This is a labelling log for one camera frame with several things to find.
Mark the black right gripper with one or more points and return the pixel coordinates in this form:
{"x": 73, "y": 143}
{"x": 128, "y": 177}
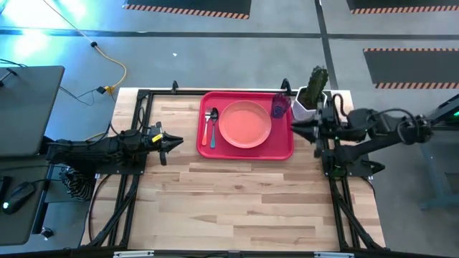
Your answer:
{"x": 326, "y": 125}

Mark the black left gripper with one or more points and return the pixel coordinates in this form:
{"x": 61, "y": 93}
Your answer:
{"x": 155, "y": 138}

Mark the purple translucent cup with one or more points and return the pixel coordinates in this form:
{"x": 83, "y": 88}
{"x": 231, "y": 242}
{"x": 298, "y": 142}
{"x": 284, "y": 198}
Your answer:
{"x": 279, "y": 107}

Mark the pink round plate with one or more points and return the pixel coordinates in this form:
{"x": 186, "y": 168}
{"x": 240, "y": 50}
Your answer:
{"x": 245, "y": 124}

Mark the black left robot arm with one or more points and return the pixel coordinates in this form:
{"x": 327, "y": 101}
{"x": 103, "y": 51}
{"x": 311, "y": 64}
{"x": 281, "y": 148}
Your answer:
{"x": 93, "y": 148}

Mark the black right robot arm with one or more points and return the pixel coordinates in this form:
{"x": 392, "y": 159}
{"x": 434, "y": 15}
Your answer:
{"x": 380, "y": 123}

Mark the red plastic tray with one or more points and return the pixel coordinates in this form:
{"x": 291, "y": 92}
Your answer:
{"x": 279, "y": 150}

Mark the white faceted plant pot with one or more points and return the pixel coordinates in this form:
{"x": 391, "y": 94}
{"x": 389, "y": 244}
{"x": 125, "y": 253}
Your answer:
{"x": 299, "y": 111}

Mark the green cactus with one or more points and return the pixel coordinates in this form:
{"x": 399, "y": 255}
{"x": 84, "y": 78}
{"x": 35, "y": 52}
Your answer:
{"x": 317, "y": 86}

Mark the black table clamp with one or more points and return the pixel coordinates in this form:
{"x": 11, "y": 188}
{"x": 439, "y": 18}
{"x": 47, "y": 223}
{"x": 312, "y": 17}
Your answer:
{"x": 285, "y": 85}
{"x": 174, "y": 86}

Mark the black mat with hazard stripes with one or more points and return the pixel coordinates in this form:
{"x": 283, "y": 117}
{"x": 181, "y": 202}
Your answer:
{"x": 186, "y": 5}
{"x": 412, "y": 66}
{"x": 405, "y": 5}

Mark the black computer mouse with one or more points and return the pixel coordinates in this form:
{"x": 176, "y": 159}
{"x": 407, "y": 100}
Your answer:
{"x": 18, "y": 197}

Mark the dark desk top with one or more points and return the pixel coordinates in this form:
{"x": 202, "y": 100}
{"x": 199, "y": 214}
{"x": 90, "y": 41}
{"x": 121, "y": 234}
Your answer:
{"x": 18, "y": 225}

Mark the black aluminium table frame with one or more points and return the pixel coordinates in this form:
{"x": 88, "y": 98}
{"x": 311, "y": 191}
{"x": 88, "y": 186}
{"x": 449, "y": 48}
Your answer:
{"x": 143, "y": 107}

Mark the white table bracket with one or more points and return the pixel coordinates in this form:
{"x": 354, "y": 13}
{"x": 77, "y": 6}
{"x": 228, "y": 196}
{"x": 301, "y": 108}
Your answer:
{"x": 132, "y": 254}
{"x": 333, "y": 254}

